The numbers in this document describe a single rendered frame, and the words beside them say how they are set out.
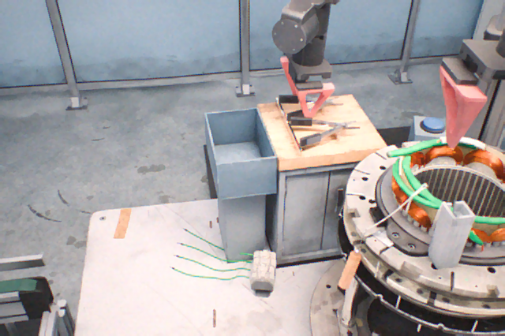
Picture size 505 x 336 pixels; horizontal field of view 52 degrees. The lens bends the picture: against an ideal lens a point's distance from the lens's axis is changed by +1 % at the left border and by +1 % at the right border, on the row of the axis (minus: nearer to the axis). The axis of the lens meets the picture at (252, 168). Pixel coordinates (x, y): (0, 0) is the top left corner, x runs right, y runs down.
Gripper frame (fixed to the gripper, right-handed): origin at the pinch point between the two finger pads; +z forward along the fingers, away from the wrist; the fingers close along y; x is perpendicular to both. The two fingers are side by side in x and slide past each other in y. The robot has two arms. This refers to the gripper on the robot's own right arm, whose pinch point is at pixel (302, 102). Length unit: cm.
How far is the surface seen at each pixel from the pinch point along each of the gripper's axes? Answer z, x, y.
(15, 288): 35, -59, 6
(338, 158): 3.8, 3.2, 13.2
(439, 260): -2.6, 5.2, 42.9
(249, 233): 23.6, -11.7, 9.9
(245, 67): 95, 28, -189
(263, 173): 6.4, -10.2, 12.0
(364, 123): 2.5, 10.9, 5.1
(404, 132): 108, 105, -128
